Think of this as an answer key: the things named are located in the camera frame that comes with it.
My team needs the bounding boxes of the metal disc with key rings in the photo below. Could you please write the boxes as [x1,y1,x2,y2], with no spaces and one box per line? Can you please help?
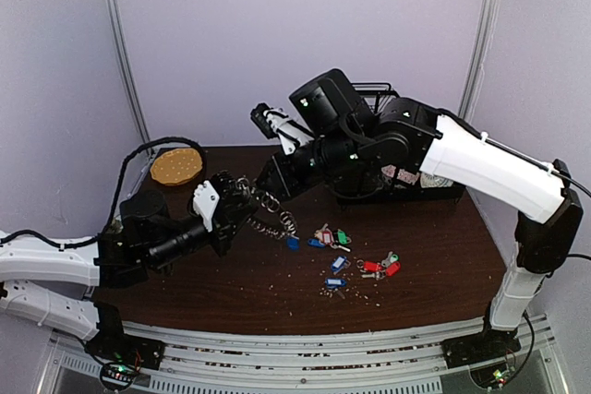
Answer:
[236,177,297,241]

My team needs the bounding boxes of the blue key tag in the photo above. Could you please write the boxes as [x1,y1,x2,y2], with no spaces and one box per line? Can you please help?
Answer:
[331,256,350,274]
[286,236,300,251]
[324,278,347,299]

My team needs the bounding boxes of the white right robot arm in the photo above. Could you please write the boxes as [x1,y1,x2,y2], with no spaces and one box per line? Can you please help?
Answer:
[250,68,584,359]

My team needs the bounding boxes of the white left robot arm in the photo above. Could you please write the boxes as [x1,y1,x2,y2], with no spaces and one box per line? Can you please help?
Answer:
[1,181,257,361]

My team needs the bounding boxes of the yellow dotted plate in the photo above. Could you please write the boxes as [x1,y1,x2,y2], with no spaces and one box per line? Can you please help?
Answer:
[150,148,205,186]

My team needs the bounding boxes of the mixed colour key tag bunch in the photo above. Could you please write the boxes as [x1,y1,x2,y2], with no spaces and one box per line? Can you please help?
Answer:
[307,224,351,253]

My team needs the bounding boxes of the pink patterned bowl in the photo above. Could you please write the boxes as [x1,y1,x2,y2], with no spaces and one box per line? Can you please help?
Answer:
[381,165,420,186]

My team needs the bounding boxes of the red key tag bunch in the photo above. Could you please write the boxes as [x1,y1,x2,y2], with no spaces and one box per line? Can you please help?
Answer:
[356,252,402,281]

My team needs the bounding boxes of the yellow flower plate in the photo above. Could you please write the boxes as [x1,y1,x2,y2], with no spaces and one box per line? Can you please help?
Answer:
[420,173,454,189]

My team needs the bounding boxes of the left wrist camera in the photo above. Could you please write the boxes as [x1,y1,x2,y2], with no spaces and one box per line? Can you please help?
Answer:
[188,171,237,233]

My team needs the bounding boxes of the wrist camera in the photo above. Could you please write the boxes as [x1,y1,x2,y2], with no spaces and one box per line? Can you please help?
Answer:
[188,171,237,233]
[250,103,314,156]

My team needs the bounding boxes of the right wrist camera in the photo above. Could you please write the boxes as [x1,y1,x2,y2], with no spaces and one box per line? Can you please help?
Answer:
[250,103,314,156]

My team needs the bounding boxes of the black wire dish rack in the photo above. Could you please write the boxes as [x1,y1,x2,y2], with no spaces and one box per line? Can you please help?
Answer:
[329,82,464,207]

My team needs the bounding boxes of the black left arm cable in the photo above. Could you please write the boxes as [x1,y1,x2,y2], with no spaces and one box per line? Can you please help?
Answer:
[0,136,207,252]

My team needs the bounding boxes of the right aluminium frame post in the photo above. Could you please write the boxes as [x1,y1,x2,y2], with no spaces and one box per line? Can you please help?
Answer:
[459,0,500,121]

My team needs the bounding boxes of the aluminium frame post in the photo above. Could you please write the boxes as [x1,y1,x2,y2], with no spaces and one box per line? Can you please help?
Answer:
[105,0,151,142]
[459,0,500,121]

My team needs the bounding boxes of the aluminium front rail base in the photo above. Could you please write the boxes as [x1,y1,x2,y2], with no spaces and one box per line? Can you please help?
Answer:
[32,316,572,393]

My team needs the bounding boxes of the left aluminium frame post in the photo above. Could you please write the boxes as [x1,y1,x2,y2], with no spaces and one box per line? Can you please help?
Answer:
[105,0,151,142]

